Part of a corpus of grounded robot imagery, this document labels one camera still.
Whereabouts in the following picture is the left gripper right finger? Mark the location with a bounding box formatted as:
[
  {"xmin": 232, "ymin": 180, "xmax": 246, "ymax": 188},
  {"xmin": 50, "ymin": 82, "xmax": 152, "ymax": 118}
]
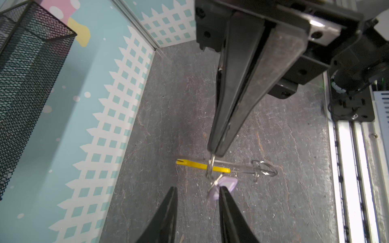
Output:
[{"xmin": 218, "ymin": 187, "xmax": 259, "ymax": 243}]

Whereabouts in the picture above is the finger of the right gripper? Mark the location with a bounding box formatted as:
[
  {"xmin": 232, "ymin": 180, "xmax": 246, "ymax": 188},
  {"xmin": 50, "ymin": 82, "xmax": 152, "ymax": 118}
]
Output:
[
  {"xmin": 208, "ymin": 18, "xmax": 266, "ymax": 152},
  {"xmin": 214, "ymin": 26, "xmax": 308, "ymax": 157}
]

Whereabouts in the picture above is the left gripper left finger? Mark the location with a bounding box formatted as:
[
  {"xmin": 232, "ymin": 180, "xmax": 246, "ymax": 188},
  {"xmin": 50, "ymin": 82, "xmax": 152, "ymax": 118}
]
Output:
[{"xmin": 136, "ymin": 187, "xmax": 178, "ymax": 243}]

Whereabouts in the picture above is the pink tagged key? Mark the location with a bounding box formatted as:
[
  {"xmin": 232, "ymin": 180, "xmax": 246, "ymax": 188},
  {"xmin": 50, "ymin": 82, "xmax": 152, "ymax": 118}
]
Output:
[{"xmin": 207, "ymin": 174, "xmax": 238, "ymax": 201}]

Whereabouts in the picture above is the black mesh wall basket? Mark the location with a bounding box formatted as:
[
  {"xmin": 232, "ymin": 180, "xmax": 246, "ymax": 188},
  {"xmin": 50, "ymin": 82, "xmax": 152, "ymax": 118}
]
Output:
[{"xmin": 1, "ymin": 1, "xmax": 77, "ymax": 192}]

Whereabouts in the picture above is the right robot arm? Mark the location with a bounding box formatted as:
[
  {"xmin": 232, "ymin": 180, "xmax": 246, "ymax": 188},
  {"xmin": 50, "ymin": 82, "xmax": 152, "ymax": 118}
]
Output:
[{"xmin": 194, "ymin": 1, "xmax": 389, "ymax": 157}]

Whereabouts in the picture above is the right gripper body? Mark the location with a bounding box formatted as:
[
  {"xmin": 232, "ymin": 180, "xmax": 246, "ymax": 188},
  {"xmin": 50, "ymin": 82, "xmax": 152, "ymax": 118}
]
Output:
[{"xmin": 194, "ymin": 1, "xmax": 363, "ymax": 99}]

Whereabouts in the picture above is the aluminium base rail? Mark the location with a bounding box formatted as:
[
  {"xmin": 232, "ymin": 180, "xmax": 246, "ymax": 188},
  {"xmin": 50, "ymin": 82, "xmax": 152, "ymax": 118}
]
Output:
[{"xmin": 326, "ymin": 91, "xmax": 389, "ymax": 243}]

